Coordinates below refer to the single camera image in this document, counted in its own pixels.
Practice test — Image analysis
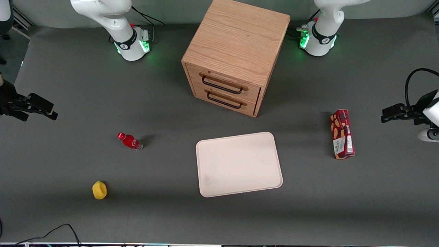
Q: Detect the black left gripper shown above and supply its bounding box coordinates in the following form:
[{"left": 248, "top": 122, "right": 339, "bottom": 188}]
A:
[{"left": 381, "top": 102, "right": 430, "bottom": 126}]

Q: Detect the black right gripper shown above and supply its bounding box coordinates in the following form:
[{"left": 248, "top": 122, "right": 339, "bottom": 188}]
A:
[{"left": 0, "top": 72, "right": 58, "bottom": 122}]

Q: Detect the red cookie box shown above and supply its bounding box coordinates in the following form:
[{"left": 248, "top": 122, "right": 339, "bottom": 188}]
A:
[{"left": 330, "top": 109, "right": 356, "bottom": 160}]

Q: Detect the beige plastic tray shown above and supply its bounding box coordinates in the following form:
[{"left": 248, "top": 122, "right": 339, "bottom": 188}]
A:
[{"left": 195, "top": 131, "right": 284, "bottom": 198}]

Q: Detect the red drink bottle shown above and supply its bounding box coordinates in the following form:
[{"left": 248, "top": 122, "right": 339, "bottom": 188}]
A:
[{"left": 117, "top": 132, "right": 144, "bottom": 151}]

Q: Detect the yellow sponge toy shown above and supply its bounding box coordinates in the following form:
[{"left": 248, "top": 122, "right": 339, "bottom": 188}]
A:
[{"left": 92, "top": 180, "right": 107, "bottom": 200}]

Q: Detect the wooden drawer cabinet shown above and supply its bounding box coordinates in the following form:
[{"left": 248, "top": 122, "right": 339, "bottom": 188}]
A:
[{"left": 181, "top": 0, "right": 291, "bottom": 118}]

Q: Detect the wooden drawer front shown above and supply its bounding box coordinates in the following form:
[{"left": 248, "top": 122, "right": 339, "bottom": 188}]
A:
[
  {"left": 192, "top": 85, "right": 258, "bottom": 116},
  {"left": 185, "top": 64, "right": 262, "bottom": 101}
]

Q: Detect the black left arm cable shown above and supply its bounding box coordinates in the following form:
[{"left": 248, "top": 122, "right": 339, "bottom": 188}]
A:
[{"left": 404, "top": 68, "right": 439, "bottom": 107}]

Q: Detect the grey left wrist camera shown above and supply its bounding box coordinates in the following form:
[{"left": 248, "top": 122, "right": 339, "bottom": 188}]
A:
[{"left": 417, "top": 128, "right": 439, "bottom": 143}]

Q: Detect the aluminium frame rail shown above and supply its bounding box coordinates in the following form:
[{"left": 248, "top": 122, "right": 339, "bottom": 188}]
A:
[{"left": 12, "top": 6, "right": 35, "bottom": 32}]

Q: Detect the black floor cable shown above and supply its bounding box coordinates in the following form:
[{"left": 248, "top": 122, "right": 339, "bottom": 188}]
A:
[{"left": 13, "top": 223, "right": 81, "bottom": 247}]

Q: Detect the black left base cable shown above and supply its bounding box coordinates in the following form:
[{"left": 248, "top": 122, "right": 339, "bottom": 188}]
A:
[{"left": 287, "top": 9, "right": 321, "bottom": 39}]

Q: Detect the black base cable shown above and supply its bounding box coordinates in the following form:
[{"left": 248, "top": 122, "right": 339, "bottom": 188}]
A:
[
  {"left": 130, "top": 5, "right": 165, "bottom": 44},
  {"left": 287, "top": 9, "right": 321, "bottom": 39}
]

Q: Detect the black right base cable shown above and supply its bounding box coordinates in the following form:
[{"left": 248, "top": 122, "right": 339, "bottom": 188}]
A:
[{"left": 130, "top": 5, "right": 165, "bottom": 44}]

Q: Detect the black metal drawer handle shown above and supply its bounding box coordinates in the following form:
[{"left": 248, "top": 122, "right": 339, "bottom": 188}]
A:
[
  {"left": 201, "top": 75, "right": 243, "bottom": 95},
  {"left": 206, "top": 91, "right": 242, "bottom": 109}
]

